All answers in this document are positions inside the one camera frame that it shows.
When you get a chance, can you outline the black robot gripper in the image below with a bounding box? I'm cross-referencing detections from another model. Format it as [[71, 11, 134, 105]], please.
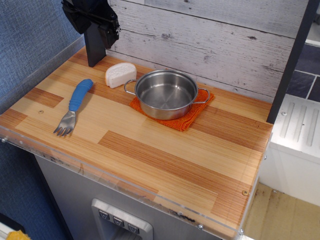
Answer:
[[97, 7, 121, 49]]

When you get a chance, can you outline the white cheese wedge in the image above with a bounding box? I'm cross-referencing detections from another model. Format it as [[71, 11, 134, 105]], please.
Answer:
[[105, 62, 137, 89]]

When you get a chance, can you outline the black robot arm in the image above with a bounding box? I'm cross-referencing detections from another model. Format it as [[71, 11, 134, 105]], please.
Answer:
[[61, 0, 121, 49]]

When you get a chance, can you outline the small steel pot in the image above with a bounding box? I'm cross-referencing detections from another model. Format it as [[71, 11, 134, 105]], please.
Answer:
[[124, 69, 211, 121]]

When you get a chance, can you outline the orange knitted cloth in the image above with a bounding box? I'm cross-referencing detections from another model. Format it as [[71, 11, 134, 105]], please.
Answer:
[[129, 89, 215, 132]]

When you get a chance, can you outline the clear acrylic table edge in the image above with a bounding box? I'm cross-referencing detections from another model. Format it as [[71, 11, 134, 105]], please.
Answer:
[[0, 121, 272, 240]]

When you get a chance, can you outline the silver dispenser button panel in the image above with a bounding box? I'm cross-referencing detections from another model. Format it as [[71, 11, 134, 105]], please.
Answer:
[[91, 198, 154, 240]]

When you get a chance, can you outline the yellow object bottom left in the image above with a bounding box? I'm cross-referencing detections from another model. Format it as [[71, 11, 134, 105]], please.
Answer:
[[6, 230, 31, 240]]

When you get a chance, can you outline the white toy sink unit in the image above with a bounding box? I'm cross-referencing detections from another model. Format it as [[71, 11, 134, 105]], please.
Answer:
[[259, 94, 320, 205]]

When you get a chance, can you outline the dark grey left post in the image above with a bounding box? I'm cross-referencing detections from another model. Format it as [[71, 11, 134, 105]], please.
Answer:
[[84, 23, 106, 68]]

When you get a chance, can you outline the dark grey post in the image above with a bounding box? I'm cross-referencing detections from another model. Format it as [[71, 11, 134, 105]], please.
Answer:
[[266, 0, 320, 124], [84, 23, 106, 68]]

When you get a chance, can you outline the blue handled metal fork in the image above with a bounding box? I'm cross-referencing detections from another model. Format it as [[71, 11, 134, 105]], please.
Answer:
[[53, 79, 93, 137]]

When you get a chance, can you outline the dark grey right post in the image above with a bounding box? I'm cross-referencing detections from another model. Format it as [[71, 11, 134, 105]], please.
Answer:
[[266, 0, 320, 124]]

